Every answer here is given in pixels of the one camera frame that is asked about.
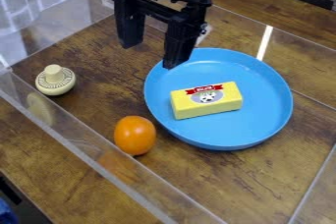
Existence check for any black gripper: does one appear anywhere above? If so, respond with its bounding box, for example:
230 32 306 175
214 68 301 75
114 0 210 69

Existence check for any cream toy mushroom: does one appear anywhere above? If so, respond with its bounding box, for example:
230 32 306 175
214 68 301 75
36 64 76 96

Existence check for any yellow butter block toy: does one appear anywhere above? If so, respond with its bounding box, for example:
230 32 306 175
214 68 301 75
170 82 242 120

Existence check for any orange ball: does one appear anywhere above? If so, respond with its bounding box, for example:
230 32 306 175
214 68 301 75
114 116 156 156

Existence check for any blue round tray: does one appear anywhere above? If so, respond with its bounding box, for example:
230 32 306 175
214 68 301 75
144 48 294 150

